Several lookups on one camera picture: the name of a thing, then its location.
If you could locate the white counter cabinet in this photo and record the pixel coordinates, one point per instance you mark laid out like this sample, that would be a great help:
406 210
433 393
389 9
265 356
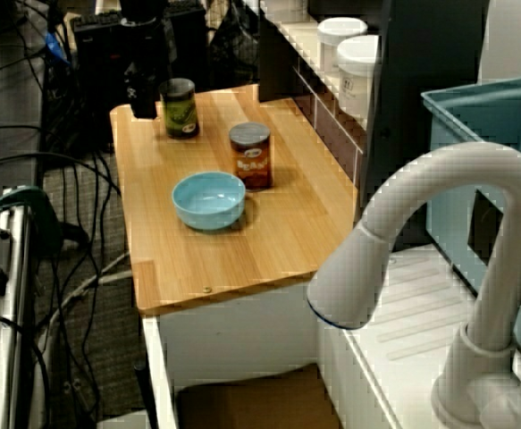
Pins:
242 335

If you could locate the teal plastic bin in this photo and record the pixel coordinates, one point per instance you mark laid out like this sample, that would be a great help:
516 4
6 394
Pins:
447 120

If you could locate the black kitchen hutch frame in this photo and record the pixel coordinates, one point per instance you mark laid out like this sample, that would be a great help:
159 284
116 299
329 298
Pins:
421 89

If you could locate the white labelled plastic jar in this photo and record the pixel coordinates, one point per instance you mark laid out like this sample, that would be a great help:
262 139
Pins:
356 67
336 40

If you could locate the white sink unit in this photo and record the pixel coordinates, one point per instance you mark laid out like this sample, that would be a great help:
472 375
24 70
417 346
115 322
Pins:
416 313

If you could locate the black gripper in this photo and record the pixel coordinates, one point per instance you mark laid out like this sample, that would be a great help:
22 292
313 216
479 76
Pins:
146 51

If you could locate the aluminium rail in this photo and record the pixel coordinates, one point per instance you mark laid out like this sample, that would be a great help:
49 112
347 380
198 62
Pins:
16 268

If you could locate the orange beans can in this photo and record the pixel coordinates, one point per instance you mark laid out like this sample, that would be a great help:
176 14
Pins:
251 161

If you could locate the dark tile backsplash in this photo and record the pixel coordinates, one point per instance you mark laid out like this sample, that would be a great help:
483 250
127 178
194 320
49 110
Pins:
336 143

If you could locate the green vegetable can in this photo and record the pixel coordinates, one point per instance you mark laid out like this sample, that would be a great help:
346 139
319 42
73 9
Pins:
179 111

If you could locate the green clamp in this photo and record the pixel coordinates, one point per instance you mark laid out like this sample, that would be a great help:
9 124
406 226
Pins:
41 210

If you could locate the light blue bowl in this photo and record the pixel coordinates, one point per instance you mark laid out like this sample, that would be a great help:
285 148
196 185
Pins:
208 201

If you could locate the cream shelf board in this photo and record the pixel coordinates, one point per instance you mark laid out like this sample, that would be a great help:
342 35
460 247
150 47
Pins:
300 40

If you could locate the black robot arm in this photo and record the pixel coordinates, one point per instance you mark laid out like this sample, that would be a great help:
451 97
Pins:
139 11

